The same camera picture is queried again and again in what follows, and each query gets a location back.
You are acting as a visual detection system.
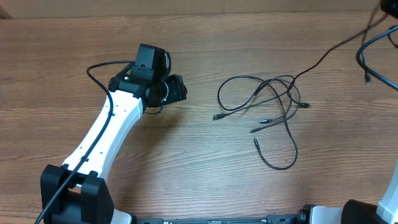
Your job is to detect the black USB-A cable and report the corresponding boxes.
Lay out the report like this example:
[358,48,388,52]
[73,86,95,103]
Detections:
[213,75,310,121]

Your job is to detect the black micro USB cable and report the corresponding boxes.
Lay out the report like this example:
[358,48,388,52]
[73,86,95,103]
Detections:
[249,2,388,134]

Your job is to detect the thin black cable silver plugs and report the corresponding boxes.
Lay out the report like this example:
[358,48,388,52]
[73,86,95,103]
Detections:
[253,78,299,170]

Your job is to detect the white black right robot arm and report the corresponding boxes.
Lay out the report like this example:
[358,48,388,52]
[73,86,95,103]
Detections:
[285,26,397,223]

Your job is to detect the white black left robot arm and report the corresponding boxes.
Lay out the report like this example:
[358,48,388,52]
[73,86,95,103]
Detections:
[37,73,187,223]

